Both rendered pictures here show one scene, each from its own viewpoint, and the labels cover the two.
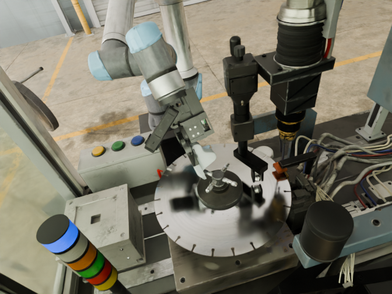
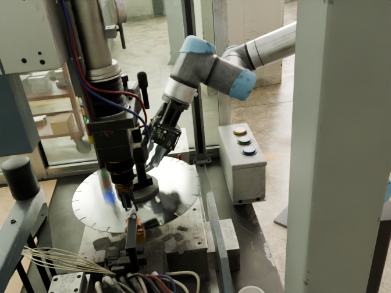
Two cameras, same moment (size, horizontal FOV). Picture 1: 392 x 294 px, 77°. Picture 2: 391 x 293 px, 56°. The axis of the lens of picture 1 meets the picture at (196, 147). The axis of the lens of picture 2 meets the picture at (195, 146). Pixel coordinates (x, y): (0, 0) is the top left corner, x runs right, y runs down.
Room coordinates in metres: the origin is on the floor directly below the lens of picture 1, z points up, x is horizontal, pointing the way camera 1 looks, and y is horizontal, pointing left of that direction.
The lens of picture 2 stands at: (0.57, -0.82, 1.49)
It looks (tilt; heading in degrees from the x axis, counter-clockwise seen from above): 29 degrees down; 93
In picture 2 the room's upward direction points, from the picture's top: 6 degrees counter-clockwise
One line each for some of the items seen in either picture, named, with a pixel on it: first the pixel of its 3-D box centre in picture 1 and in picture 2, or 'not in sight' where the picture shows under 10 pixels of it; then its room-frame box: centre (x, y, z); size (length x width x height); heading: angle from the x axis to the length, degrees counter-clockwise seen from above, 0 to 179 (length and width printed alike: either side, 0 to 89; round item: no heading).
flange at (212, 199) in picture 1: (219, 185); (137, 184); (0.37, -0.04, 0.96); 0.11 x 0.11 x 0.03
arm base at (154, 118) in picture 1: (162, 114); not in sight; (0.98, 0.12, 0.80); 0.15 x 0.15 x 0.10
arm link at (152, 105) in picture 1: (157, 91); not in sight; (0.98, 0.12, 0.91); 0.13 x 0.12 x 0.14; 82
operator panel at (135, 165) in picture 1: (125, 163); (240, 161); (0.67, 0.27, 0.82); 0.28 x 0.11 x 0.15; 95
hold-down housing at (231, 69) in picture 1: (241, 98); (131, 120); (0.41, -0.11, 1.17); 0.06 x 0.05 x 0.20; 86
